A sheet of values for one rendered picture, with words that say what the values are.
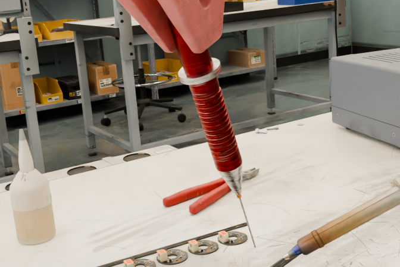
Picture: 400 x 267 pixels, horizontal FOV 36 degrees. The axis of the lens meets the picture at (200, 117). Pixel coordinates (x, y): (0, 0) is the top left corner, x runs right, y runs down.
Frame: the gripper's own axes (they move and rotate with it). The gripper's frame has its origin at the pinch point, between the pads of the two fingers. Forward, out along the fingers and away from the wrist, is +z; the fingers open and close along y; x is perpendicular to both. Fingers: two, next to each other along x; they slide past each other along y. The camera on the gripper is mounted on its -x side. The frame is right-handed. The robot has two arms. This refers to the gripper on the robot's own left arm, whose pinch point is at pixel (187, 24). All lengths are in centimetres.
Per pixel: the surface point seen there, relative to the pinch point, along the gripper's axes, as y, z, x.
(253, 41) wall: 301, 210, -413
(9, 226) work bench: 34.3, 23.2, -5.9
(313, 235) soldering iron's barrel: -1.4, 11.6, -2.4
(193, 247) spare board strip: 15.5, 24.1, -10.1
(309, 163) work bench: 17.9, 32.3, -32.4
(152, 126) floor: 254, 174, -219
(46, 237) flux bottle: 28.1, 22.6, -5.6
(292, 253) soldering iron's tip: -0.6, 12.2, -1.6
